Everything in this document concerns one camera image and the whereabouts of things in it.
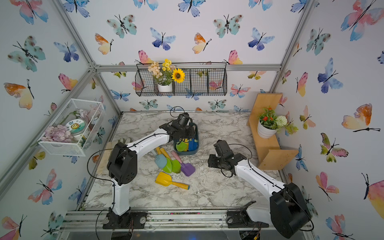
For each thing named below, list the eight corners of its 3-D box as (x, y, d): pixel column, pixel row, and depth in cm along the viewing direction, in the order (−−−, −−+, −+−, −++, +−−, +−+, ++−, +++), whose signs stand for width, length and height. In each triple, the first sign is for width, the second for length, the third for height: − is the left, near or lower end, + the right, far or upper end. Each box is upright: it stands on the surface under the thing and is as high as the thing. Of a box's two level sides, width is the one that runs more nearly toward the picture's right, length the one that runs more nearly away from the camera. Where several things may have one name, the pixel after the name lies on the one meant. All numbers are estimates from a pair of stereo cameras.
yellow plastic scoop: (154, 182, 88) (153, 181, 87) (159, 172, 92) (159, 170, 90) (187, 194, 84) (186, 193, 82) (191, 183, 88) (191, 181, 86)
